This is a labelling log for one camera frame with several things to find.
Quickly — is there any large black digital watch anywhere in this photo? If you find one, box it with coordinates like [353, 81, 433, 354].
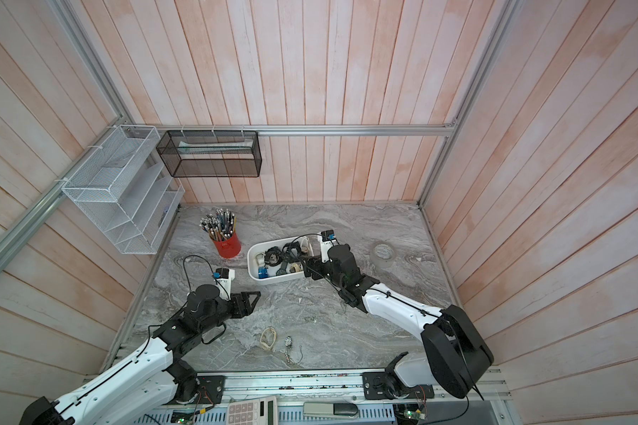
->
[282, 240, 303, 263]

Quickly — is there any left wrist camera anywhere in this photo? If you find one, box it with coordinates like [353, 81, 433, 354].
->
[214, 267, 236, 301]

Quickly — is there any white wire mesh shelf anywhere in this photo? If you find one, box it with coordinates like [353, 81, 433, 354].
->
[63, 126, 184, 255]

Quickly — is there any aluminium rail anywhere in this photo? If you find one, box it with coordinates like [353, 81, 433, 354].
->
[154, 124, 455, 136]
[0, 117, 129, 274]

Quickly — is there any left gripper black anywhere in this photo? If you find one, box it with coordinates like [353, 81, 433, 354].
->
[200, 293, 262, 334]

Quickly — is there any black chunky watch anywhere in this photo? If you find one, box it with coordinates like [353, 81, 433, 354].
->
[264, 246, 284, 267]

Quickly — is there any white storage box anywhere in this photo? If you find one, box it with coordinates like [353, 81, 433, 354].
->
[246, 237, 304, 285]

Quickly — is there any black analog watch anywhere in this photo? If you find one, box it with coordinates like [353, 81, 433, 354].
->
[276, 261, 288, 276]

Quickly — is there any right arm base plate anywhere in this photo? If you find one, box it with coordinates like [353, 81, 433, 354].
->
[362, 371, 434, 400]

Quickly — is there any red pencil cup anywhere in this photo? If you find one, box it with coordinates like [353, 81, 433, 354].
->
[213, 232, 242, 259]

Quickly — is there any clear tape roll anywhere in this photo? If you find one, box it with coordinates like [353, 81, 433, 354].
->
[370, 242, 397, 264]

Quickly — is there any black mesh basket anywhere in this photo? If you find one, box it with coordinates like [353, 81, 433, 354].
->
[157, 129, 262, 178]

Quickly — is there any silver chain pocket watch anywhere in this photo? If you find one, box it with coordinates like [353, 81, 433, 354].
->
[284, 336, 304, 366]

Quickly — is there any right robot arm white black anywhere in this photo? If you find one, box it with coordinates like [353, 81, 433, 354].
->
[303, 243, 494, 398]

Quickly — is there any white calculator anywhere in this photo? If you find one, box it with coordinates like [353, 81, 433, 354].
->
[226, 396, 279, 425]

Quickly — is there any silver rose gold watch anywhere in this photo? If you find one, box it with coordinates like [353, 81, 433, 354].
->
[300, 237, 314, 257]

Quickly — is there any aluminium rail back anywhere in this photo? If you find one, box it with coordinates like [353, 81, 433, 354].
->
[154, 124, 455, 136]

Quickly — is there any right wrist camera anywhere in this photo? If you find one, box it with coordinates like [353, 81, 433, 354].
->
[318, 229, 338, 262]

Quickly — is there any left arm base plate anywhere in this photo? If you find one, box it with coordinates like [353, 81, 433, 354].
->
[172, 375, 226, 405]

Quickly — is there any grey black stapler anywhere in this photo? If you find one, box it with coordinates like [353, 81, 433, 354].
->
[302, 402, 360, 419]

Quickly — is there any aluminium rail left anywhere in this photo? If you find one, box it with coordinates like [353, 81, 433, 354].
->
[0, 117, 129, 274]

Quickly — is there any aluminium front frame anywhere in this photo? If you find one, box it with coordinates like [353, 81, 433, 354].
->
[200, 368, 513, 409]

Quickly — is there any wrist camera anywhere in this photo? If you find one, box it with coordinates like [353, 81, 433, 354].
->
[214, 267, 236, 301]
[318, 229, 338, 262]

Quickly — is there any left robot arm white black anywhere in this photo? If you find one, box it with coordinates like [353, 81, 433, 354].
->
[19, 284, 261, 424]

